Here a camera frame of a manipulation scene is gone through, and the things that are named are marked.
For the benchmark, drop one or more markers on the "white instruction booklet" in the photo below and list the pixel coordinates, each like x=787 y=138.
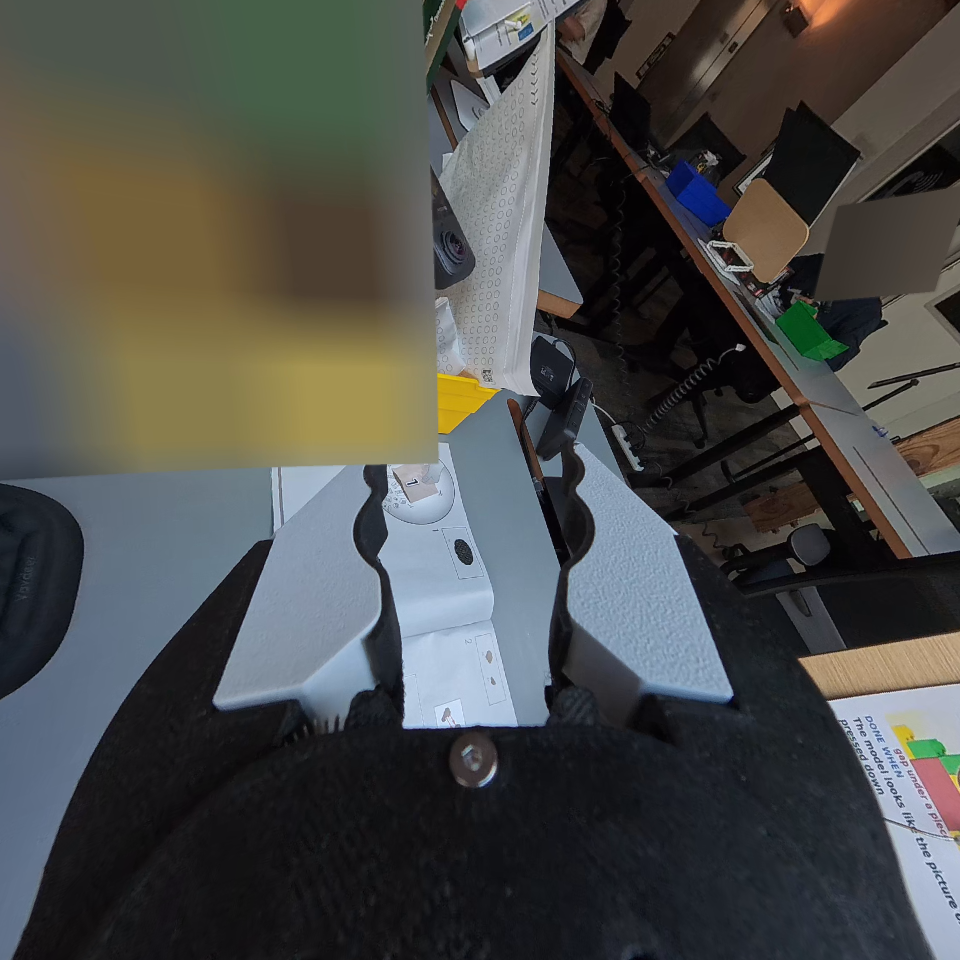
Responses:
x=442 y=592

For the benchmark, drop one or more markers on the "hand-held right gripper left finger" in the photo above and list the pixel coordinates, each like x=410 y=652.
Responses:
x=300 y=615

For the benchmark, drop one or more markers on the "plywood task board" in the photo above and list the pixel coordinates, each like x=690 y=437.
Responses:
x=885 y=664

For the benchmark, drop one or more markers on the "blue plastic bin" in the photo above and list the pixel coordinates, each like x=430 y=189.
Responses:
x=697 y=195

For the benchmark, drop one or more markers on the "yellow plastic bin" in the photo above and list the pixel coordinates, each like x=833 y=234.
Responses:
x=461 y=401

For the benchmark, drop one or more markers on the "standing instruction sheet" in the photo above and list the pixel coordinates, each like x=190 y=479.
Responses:
x=510 y=30

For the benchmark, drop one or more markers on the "bare plywood board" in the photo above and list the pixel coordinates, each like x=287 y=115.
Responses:
x=765 y=229

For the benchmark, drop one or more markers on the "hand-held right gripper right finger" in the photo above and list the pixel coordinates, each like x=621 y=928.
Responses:
x=637 y=600

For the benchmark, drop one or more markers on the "black foam panel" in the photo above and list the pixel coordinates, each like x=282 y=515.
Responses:
x=814 y=165

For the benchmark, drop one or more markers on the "white frame model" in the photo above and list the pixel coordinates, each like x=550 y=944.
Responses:
x=720 y=246

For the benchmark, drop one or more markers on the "white power strip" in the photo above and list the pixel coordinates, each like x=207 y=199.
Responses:
x=628 y=448

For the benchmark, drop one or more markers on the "small green plastic bin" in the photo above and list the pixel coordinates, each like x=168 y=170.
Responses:
x=806 y=330

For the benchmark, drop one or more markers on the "black cushioned wrist pad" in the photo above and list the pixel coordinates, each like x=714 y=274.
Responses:
x=37 y=592

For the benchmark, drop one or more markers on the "black rectangular hub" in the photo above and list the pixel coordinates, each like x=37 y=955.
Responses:
x=566 y=424

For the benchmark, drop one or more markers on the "printed task sheet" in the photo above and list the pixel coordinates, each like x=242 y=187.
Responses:
x=900 y=825

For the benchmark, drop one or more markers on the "large white paper bag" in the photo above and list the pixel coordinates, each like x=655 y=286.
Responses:
x=502 y=225

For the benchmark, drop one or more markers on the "grey desk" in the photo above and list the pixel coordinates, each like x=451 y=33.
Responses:
x=150 y=600

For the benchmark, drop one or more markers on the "long grey table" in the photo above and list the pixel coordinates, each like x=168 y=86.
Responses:
x=825 y=390

